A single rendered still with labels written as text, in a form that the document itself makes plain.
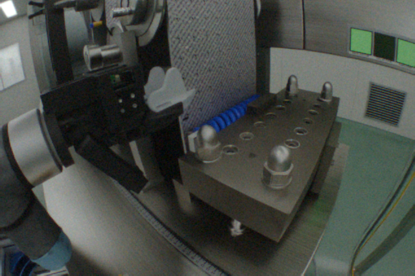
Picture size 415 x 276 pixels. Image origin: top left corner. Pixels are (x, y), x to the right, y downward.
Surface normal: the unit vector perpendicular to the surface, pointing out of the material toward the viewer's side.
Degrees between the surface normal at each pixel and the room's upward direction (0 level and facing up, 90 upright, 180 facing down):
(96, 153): 89
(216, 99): 90
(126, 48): 90
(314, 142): 0
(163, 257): 0
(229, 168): 0
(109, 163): 89
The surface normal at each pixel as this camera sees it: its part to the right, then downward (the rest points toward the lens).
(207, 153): -0.21, 0.44
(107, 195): -0.07, -0.90
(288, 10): -0.67, 0.37
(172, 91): 0.76, 0.23
